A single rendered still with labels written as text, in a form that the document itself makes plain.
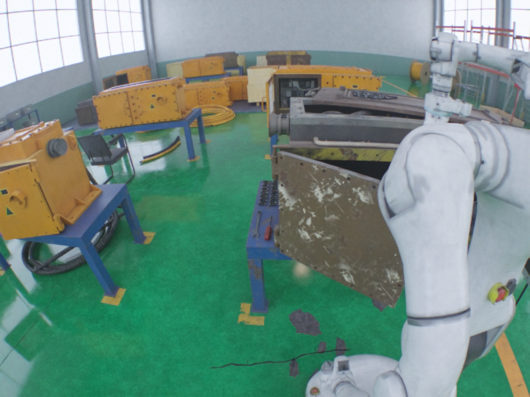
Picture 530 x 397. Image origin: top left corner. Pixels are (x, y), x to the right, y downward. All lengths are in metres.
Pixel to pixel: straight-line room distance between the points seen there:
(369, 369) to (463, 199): 1.26
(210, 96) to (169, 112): 3.23
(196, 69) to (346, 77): 7.10
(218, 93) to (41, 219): 5.86
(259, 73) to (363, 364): 6.55
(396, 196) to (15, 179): 2.12
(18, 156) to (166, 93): 2.54
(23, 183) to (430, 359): 2.15
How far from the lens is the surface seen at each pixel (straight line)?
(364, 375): 1.51
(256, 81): 7.08
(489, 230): 0.49
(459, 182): 0.31
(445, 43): 0.81
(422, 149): 0.30
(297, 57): 9.63
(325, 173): 1.03
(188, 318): 2.07
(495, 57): 0.89
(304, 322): 1.96
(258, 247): 1.53
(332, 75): 3.87
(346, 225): 1.10
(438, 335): 0.31
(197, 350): 1.92
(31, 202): 2.17
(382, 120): 1.27
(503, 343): 2.42
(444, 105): 0.80
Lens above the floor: 1.67
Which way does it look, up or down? 32 degrees down
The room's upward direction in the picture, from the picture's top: 3 degrees counter-clockwise
